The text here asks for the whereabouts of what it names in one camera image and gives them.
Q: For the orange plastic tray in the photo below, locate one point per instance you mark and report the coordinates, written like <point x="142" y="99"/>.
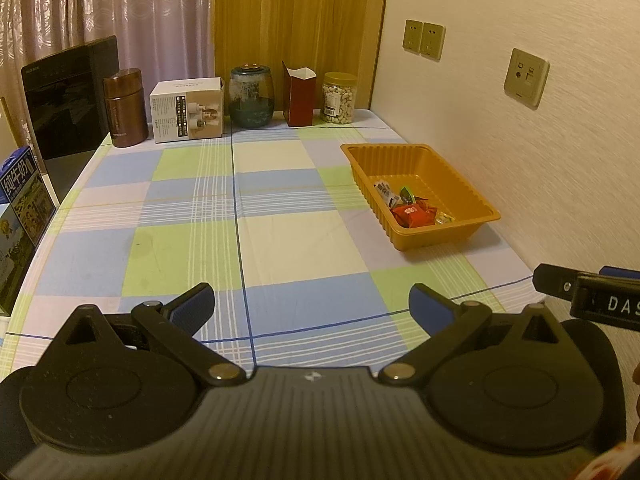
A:
<point x="440" y="170"/>

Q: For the black striped snack packet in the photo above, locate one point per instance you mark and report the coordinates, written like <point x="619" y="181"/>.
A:
<point x="385" y="191"/>

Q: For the yellow green candy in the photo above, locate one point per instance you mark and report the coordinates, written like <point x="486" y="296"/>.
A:
<point x="444" y="218"/>

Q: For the black monitor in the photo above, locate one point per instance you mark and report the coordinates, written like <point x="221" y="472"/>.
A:
<point x="60" y="110"/>

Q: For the red printed cloth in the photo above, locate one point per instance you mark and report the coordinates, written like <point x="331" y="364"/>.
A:
<point x="617" y="465"/>

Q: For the blue milk carton box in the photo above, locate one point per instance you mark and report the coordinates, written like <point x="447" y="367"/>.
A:
<point x="25" y="195"/>

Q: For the pink curtain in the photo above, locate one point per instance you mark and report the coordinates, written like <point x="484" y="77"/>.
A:
<point x="100" y="5"/>

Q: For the beige wall socket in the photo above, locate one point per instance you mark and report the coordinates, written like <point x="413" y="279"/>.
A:
<point x="412" y="36"/>
<point x="432" y="41"/>

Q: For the blue glass jar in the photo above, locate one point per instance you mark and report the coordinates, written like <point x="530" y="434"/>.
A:
<point x="251" y="100"/>

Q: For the checkered tablecloth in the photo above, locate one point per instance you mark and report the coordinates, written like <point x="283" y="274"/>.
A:
<point x="280" y="240"/>

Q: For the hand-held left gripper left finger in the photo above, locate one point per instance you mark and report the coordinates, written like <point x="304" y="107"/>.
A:
<point x="192" y="305"/>

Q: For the beige data wall plate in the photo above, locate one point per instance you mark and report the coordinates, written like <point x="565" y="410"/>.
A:
<point x="525" y="77"/>

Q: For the dark red carton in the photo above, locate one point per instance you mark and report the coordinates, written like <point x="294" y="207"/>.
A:
<point x="300" y="100"/>

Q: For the brown thermos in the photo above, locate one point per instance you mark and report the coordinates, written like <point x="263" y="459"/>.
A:
<point x="125" y="110"/>

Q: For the large red snack packet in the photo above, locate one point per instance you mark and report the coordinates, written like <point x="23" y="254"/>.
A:
<point x="411" y="215"/>

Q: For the person's right hand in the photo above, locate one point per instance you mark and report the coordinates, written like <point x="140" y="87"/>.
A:
<point x="636" y="400"/>

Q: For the white cardboard box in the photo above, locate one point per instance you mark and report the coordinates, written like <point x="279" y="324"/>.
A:
<point x="185" y="110"/>

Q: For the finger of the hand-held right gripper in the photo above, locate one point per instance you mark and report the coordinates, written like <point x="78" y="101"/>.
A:
<point x="620" y="272"/>
<point x="552" y="282"/>

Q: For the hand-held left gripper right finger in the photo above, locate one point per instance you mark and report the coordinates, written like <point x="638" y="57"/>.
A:
<point x="430" y="305"/>

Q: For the wooden panel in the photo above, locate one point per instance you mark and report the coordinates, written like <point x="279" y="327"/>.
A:
<point x="300" y="15"/>

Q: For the plastic jar of nuts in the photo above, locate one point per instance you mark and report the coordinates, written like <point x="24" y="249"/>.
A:
<point x="339" y="102"/>

